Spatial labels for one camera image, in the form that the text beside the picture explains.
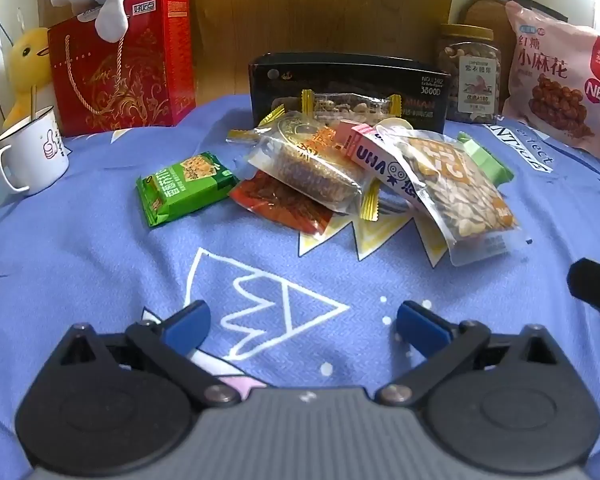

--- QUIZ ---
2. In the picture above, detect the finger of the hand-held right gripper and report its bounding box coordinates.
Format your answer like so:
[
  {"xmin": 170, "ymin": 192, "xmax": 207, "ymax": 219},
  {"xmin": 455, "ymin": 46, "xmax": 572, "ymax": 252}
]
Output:
[{"xmin": 567, "ymin": 258, "xmax": 600, "ymax": 319}]

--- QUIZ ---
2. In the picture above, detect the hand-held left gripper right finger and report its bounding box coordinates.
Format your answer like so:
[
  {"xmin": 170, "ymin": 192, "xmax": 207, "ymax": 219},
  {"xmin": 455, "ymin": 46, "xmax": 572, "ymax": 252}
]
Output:
[{"xmin": 375, "ymin": 301, "xmax": 563, "ymax": 408}]

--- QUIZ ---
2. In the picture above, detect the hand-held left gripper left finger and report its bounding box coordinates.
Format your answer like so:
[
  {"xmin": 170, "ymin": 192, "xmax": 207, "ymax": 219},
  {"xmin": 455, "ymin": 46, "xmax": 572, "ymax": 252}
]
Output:
[{"xmin": 55, "ymin": 300, "xmax": 242, "ymax": 408}]

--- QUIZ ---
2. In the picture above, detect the dark green cracker packet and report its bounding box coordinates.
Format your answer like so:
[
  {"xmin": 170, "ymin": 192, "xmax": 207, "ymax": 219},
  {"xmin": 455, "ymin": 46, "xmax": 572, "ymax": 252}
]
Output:
[{"xmin": 135, "ymin": 151, "xmax": 240, "ymax": 229}]

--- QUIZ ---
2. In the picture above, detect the light green snack packet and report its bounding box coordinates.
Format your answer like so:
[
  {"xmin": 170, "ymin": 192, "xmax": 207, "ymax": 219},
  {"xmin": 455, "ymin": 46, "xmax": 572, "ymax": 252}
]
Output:
[{"xmin": 456, "ymin": 131, "xmax": 515, "ymax": 187}]

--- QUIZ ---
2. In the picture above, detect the black snack box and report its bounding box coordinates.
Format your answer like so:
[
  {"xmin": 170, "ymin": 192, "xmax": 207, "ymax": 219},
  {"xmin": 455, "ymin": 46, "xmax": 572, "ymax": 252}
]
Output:
[{"xmin": 248, "ymin": 52, "xmax": 450, "ymax": 129}]

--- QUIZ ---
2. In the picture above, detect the blue printed blanket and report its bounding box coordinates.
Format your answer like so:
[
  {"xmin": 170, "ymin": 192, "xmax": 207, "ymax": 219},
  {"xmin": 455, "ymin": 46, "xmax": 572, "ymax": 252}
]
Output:
[{"xmin": 0, "ymin": 92, "xmax": 600, "ymax": 480}]

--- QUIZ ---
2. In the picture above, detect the clear peanut packet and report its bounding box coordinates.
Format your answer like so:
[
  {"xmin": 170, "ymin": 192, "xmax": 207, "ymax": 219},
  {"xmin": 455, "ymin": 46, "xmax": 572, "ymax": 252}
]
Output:
[{"xmin": 375, "ymin": 127, "xmax": 528, "ymax": 267}]

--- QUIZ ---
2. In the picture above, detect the red spicy snack packet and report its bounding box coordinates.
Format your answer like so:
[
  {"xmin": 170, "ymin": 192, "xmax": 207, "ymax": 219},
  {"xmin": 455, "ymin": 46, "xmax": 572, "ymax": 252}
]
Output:
[{"xmin": 229, "ymin": 169, "xmax": 336, "ymax": 235}]

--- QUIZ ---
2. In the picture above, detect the pink candy box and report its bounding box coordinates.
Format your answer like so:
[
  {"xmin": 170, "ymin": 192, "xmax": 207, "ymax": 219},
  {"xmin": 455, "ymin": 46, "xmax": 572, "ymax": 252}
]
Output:
[{"xmin": 334, "ymin": 121, "xmax": 421, "ymax": 211}]

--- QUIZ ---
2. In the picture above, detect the clear mooncake packet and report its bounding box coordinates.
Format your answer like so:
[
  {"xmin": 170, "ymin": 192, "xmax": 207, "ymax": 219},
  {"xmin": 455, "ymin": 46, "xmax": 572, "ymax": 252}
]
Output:
[{"xmin": 228, "ymin": 104, "xmax": 381, "ymax": 222}]

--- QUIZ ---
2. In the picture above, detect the small white plastic cup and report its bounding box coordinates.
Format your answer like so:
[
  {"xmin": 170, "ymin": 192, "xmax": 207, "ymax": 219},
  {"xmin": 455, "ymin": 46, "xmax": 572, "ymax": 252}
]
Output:
[{"xmin": 377, "ymin": 117, "xmax": 415, "ymax": 137}]

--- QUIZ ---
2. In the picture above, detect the pink twist snack bag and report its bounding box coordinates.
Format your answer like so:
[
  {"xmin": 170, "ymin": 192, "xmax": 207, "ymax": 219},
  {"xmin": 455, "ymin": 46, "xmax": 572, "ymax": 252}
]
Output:
[{"xmin": 501, "ymin": 0, "xmax": 600, "ymax": 160}]

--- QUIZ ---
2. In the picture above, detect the white enamel mug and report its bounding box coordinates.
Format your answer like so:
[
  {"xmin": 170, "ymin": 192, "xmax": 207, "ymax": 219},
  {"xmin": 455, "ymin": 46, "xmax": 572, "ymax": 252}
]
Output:
[{"xmin": 0, "ymin": 106, "xmax": 71, "ymax": 197}]

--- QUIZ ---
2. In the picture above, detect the clear yellow-edged candy packet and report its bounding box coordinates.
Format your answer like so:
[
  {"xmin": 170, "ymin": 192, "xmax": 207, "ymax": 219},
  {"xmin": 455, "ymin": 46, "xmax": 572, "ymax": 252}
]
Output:
[{"xmin": 300, "ymin": 89, "xmax": 406, "ymax": 122}]

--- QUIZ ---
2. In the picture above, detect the nut jar with gold lid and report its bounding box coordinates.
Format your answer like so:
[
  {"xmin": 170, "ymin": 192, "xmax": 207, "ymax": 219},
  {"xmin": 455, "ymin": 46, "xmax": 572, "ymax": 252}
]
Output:
[{"xmin": 436, "ymin": 23, "xmax": 502, "ymax": 124}]

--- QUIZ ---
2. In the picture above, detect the red gift box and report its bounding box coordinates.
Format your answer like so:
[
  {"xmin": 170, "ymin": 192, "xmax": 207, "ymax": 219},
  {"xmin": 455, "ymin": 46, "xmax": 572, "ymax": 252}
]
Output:
[{"xmin": 47, "ymin": 0, "xmax": 197, "ymax": 137}]

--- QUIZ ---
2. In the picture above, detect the wooden cutting board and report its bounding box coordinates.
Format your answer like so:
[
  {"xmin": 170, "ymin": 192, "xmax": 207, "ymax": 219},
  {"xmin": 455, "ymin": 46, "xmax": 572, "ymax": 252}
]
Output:
[{"xmin": 461, "ymin": 0, "xmax": 512, "ymax": 32}]

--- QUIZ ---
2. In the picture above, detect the yellow duck plush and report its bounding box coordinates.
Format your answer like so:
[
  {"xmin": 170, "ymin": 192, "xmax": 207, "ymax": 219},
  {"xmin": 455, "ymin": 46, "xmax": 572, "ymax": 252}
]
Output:
[{"xmin": 2, "ymin": 27, "xmax": 55, "ymax": 130}]

